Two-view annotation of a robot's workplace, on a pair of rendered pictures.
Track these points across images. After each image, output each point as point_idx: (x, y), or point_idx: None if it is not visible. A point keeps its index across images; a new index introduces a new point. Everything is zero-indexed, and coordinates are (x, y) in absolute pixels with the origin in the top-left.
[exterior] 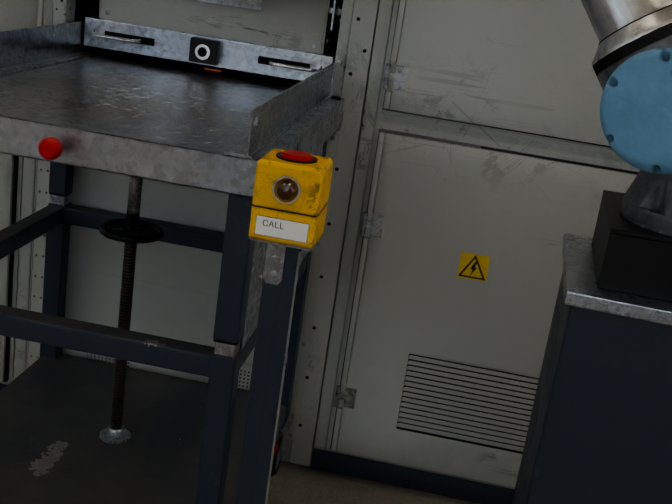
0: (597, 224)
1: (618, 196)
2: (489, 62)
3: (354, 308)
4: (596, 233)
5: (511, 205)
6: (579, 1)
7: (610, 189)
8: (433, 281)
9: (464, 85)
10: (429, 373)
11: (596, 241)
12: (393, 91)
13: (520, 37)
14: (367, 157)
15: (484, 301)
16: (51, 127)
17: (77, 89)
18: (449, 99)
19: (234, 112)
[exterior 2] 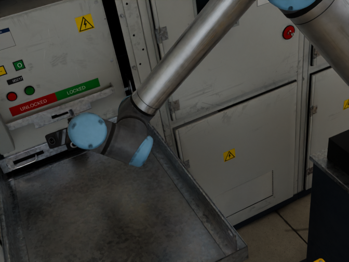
0: (332, 153)
1: (339, 140)
2: (212, 78)
3: None
4: (335, 158)
5: (237, 126)
6: (242, 35)
7: (271, 99)
8: (215, 169)
9: (204, 93)
10: (224, 198)
11: (341, 164)
12: (175, 112)
13: (222, 62)
14: (171, 141)
15: (237, 163)
16: None
17: (75, 235)
18: (200, 102)
19: (153, 192)
